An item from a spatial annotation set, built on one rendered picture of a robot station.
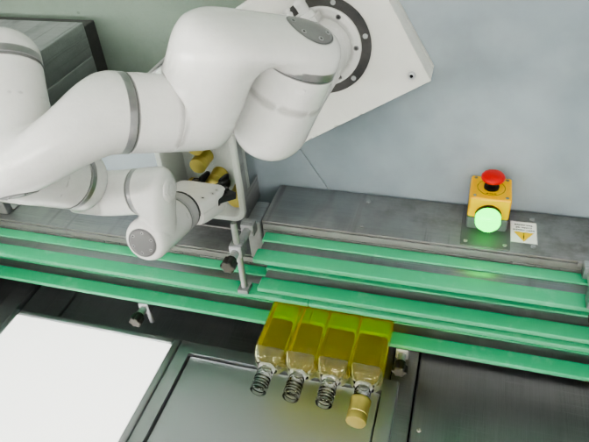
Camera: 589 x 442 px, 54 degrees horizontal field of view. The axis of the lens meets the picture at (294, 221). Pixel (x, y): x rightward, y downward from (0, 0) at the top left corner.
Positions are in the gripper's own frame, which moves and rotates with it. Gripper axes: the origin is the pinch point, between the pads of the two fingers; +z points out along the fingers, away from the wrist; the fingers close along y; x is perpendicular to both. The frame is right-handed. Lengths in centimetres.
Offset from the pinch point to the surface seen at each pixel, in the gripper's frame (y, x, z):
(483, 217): 52, 3, -5
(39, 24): -88, 19, 64
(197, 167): -2.7, 3.6, -1.9
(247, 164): 7.0, 4.5, 0.7
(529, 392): 67, -34, -3
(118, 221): -23.8, -12.9, 0.7
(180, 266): -5.1, -16.6, -7.2
